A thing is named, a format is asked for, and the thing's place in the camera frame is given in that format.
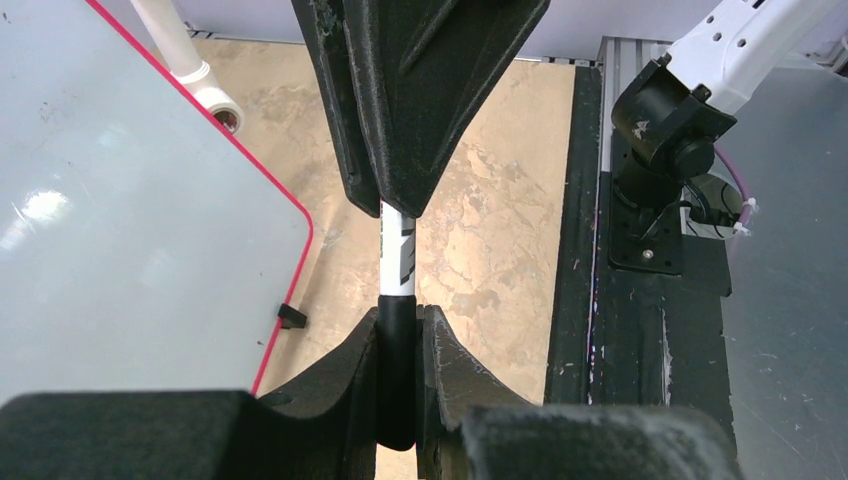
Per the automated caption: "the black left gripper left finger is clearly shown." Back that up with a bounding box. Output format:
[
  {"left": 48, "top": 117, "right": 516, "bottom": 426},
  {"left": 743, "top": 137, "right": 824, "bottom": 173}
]
[{"left": 1, "top": 311, "right": 378, "bottom": 479}]

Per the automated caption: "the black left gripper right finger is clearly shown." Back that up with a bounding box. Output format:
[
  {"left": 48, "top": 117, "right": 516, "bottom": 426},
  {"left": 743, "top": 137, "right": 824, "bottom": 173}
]
[{"left": 416, "top": 305, "right": 742, "bottom": 479}]

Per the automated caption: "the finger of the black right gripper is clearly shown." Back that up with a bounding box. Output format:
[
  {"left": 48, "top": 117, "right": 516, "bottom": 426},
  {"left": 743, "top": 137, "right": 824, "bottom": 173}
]
[
  {"left": 343, "top": 0, "right": 550, "bottom": 218},
  {"left": 291, "top": 0, "right": 380, "bottom": 218}
]

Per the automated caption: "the black marker cap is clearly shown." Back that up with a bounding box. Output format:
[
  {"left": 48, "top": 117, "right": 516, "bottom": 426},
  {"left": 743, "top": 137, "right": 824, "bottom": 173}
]
[{"left": 376, "top": 295, "right": 418, "bottom": 451}]

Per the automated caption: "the pink-framed whiteboard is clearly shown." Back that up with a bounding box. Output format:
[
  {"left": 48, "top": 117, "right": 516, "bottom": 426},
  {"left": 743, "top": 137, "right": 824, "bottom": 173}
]
[{"left": 1, "top": 1, "right": 313, "bottom": 401}]

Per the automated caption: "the black white marker pen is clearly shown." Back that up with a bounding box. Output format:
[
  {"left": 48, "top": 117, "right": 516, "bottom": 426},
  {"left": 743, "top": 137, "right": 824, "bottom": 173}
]
[{"left": 379, "top": 201, "right": 416, "bottom": 297}]

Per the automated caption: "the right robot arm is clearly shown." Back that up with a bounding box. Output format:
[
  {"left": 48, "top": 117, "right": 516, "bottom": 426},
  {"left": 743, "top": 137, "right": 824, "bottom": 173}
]
[{"left": 293, "top": 1, "right": 835, "bottom": 241}]

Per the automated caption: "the black whiteboard foot right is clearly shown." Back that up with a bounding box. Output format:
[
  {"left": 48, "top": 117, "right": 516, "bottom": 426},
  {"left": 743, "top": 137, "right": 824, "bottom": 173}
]
[{"left": 277, "top": 303, "right": 308, "bottom": 330}]

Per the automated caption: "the white PVC pole with fittings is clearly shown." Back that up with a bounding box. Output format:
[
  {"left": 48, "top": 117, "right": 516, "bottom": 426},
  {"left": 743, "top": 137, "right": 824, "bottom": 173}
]
[{"left": 131, "top": 0, "right": 244, "bottom": 134}]

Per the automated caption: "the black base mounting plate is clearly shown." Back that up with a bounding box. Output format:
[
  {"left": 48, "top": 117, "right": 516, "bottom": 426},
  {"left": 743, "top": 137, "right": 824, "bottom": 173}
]
[{"left": 543, "top": 66, "right": 734, "bottom": 435}]

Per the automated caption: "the aluminium frame rail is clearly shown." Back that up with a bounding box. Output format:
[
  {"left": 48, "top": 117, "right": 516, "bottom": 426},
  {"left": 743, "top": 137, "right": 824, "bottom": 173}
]
[{"left": 599, "top": 37, "right": 671, "bottom": 173}]

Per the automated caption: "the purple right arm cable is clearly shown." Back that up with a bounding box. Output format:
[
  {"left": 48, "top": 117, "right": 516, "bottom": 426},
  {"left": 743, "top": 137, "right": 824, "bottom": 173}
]
[{"left": 712, "top": 145, "right": 758, "bottom": 237}]

